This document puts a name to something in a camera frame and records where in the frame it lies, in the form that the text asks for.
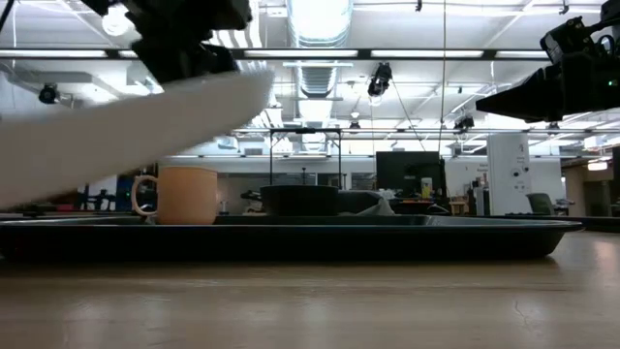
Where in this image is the grey office chair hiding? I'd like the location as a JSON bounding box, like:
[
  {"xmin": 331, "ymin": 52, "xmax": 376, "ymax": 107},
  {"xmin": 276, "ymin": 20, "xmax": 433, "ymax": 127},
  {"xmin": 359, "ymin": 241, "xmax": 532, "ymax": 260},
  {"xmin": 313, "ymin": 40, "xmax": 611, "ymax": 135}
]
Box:
[{"xmin": 526, "ymin": 192, "xmax": 557, "ymax": 216}]

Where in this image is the thin hanging cable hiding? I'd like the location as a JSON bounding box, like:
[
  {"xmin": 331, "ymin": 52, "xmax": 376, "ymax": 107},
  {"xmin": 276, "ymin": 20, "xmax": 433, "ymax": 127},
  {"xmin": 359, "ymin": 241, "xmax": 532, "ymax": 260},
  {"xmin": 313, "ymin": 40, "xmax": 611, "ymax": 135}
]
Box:
[{"xmin": 437, "ymin": 0, "xmax": 449, "ymax": 153}]

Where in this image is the grey cloth napkin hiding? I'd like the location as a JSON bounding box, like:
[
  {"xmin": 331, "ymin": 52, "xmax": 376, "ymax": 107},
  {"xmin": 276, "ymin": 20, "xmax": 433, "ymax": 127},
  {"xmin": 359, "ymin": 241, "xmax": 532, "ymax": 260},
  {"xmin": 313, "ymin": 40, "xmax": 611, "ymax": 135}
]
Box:
[{"xmin": 337, "ymin": 189, "xmax": 396, "ymax": 217}]

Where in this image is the orange mug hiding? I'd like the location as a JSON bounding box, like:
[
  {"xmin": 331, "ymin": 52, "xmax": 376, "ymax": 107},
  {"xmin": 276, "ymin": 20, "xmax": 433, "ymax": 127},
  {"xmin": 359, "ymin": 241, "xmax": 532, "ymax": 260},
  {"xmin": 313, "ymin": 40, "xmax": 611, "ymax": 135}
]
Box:
[{"xmin": 131, "ymin": 165, "xmax": 220, "ymax": 226}]

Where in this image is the black ceiling camera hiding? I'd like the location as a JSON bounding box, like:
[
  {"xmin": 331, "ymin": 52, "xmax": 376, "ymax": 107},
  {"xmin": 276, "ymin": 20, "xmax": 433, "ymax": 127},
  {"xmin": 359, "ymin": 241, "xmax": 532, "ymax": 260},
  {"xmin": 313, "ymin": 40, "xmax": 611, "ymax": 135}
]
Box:
[
  {"xmin": 38, "ymin": 82, "xmax": 61, "ymax": 106},
  {"xmin": 453, "ymin": 114, "xmax": 477, "ymax": 133},
  {"xmin": 366, "ymin": 61, "xmax": 394, "ymax": 99}
]

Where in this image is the black overhead frame bar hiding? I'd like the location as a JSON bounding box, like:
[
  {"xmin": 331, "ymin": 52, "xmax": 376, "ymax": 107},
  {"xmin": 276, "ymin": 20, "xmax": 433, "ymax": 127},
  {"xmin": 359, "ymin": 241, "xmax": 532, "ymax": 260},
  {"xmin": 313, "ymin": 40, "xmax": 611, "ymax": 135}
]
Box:
[{"xmin": 0, "ymin": 47, "xmax": 551, "ymax": 62}]

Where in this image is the black bowl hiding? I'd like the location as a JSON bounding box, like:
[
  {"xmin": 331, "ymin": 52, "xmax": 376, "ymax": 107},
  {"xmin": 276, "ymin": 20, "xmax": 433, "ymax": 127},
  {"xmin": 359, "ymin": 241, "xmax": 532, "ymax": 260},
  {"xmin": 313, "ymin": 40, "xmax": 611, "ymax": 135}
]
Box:
[{"xmin": 259, "ymin": 184, "xmax": 341, "ymax": 217}]

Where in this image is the white plate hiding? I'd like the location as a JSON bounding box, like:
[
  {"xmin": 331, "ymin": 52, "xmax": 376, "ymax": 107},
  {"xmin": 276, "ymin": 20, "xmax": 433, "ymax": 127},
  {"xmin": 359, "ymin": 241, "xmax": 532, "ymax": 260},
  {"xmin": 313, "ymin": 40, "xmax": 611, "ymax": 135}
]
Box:
[{"xmin": 0, "ymin": 69, "xmax": 276, "ymax": 211}]

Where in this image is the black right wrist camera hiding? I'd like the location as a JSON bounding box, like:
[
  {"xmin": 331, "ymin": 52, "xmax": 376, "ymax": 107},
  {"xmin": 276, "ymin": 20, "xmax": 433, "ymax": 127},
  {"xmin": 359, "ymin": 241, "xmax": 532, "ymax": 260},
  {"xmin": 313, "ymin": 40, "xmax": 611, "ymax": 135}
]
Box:
[{"xmin": 539, "ymin": 16, "xmax": 603, "ymax": 65}]

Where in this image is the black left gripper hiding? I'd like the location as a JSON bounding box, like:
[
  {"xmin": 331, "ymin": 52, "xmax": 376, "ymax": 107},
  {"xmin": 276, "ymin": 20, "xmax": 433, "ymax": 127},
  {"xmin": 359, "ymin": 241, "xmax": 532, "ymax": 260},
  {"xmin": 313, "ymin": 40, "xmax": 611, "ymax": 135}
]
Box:
[{"xmin": 79, "ymin": 0, "xmax": 254, "ymax": 85}]

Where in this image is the thin black distant frame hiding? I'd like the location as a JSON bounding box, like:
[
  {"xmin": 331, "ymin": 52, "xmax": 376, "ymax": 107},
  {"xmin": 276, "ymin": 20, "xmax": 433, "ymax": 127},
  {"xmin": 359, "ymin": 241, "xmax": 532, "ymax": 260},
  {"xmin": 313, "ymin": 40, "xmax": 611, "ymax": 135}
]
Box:
[{"xmin": 268, "ymin": 127, "xmax": 343, "ymax": 188}]

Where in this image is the black plastic tray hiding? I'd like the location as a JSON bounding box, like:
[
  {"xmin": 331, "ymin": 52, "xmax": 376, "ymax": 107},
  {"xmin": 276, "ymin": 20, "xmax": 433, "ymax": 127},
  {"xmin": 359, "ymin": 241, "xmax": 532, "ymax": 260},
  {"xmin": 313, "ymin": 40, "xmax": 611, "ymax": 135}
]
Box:
[{"xmin": 0, "ymin": 213, "xmax": 585, "ymax": 264}]

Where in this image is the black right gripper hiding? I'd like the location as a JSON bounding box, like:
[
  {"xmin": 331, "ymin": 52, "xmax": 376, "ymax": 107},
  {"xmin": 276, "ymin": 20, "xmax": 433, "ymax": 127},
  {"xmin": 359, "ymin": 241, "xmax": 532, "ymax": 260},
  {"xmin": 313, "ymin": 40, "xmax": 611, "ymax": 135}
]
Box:
[{"xmin": 475, "ymin": 42, "xmax": 620, "ymax": 124}]

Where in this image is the silver air duct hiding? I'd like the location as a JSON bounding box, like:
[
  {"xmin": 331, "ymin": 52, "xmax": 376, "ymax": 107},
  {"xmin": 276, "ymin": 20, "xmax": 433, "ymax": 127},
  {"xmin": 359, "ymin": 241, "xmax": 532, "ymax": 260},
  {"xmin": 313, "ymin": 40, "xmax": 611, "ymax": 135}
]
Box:
[{"xmin": 286, "ymin": 0, "xmax": 356, "ymax": 99}]

